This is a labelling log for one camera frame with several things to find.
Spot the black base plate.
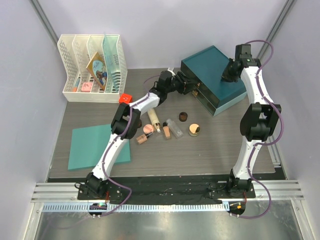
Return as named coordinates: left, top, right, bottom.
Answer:
left=78, top=175, right=256, bottom=205

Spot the dark amber round jar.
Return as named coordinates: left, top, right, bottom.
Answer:
left=178, top=111, right=188, bottom=122

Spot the red cube block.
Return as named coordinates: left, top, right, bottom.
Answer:
left=118, top=93, right=133, bottom=104

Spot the illustrated picture book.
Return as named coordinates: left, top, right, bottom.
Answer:
left=86, top=52, right=108, bottom=90

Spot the pink square eraser box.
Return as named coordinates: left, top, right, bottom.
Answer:
left=81, top=81, right=93, bottom=93

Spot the aluminium front rail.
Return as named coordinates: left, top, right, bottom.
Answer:
left=31, top=180, right=304, bottom=215

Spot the teal drawer cabinet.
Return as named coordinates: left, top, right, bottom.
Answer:
left=180, top=45, right=247, bottom=117

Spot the pink round compact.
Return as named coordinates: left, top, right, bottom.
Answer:
left=142, top=124, right=155, bottom=134

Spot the clear smoked drawer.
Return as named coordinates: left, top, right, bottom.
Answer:
left=180, top=60, right=220, bottom=107
left=191, top=87, right=218, bottom=117

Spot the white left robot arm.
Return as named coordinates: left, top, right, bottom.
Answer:
left=78, top=69, right=198, bottom=200

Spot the clear rectangular bottle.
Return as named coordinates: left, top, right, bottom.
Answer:
left=166, top=118, right=183, bottom=139

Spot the peach foundation bottle black cap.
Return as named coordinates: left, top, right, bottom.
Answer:
left=162, top=121, right=171, bottom=140

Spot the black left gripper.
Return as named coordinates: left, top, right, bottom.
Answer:
left=166, top=72, right=198, bottom=95

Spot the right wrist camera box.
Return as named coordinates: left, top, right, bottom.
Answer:
left=234, top=43, right=252, bottom=61

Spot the small beige concealer tube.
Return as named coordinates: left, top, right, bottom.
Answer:
left=136, top=132, right=153, bottom=145

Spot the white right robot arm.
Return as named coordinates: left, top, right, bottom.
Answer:
left=222, top=53, right=282, bottom=198

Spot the cream gold pump bottle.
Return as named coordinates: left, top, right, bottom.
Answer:
left=147, top=108, right=161, bottom=133

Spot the orange blue marker pen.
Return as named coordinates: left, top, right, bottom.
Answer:
left=71, top=76, right=81, bottom=92

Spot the white mesh file organizer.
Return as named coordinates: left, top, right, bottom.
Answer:
left=57, top=34, right=128, bottom=103

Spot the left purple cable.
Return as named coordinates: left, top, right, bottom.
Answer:
left=56, top=74, right=166, bottom=230

